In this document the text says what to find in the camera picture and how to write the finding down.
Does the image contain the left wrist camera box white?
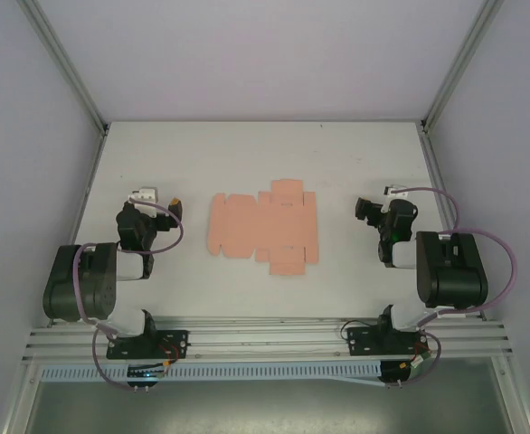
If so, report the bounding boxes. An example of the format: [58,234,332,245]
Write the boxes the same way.
[127,185,160,203]

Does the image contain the pink paper box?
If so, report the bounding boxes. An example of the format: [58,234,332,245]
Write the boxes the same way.
[205,178,319,278]

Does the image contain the aluminium mounting rail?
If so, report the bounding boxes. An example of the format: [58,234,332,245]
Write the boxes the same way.
[20,316,515,363]

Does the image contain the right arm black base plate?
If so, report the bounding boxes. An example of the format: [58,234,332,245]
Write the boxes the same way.
[345,325,429,358]

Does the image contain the slotted white cable duct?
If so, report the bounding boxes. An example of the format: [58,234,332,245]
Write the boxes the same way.
[41,360,383,382]

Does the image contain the black controller box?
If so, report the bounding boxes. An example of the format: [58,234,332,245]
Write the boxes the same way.
[127,363,163,391]
[380,359,418,389]

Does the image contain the red black power wires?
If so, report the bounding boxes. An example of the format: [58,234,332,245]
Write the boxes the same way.
[402,337,432,368]
[157,341,181,370]

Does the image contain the aluminium frame post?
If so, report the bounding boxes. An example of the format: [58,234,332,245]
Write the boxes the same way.
[421,0,506,135]
[18,0,110,137]

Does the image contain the aluminium table side rail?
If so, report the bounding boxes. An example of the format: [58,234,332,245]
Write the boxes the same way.
[68,130,109,248]
[417,130,487,323]

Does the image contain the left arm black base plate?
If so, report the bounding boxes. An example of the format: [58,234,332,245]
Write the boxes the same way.
[106,328,190,362]

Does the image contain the thin black wire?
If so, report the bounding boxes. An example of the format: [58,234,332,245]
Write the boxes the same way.
[338,319,380,344]

